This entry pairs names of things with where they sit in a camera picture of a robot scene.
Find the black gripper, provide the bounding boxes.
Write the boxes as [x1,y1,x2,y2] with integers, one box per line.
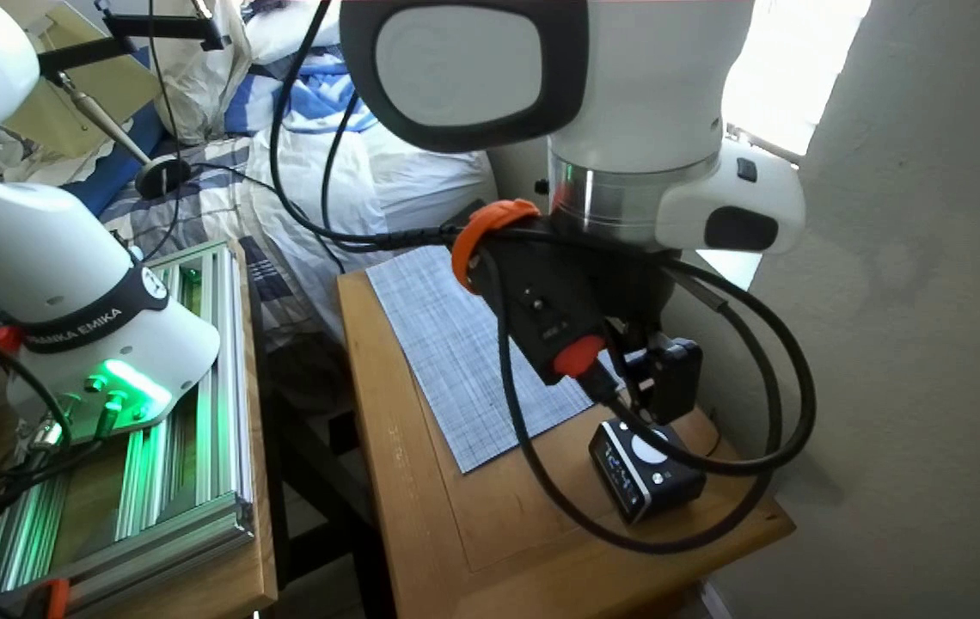
[478,223,670,403]

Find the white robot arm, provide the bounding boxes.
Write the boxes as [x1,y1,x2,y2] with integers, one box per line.
[340,0,803,382]

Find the aluminium rail robot base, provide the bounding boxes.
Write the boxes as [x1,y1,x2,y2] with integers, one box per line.
[0,241,264,619]

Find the grey woven placemat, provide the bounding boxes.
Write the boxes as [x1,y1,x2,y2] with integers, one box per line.
[360,245,597,478]

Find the wooden side table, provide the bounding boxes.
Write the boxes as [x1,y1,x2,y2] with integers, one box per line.
[336,276,793,619]

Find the orange strap on arm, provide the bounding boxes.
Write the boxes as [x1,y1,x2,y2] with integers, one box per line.
[446,196,545,292]

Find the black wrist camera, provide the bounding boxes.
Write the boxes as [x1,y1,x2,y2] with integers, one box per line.
[624,334,705,425]

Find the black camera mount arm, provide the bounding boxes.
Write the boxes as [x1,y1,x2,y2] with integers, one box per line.
[39,7,227,164]

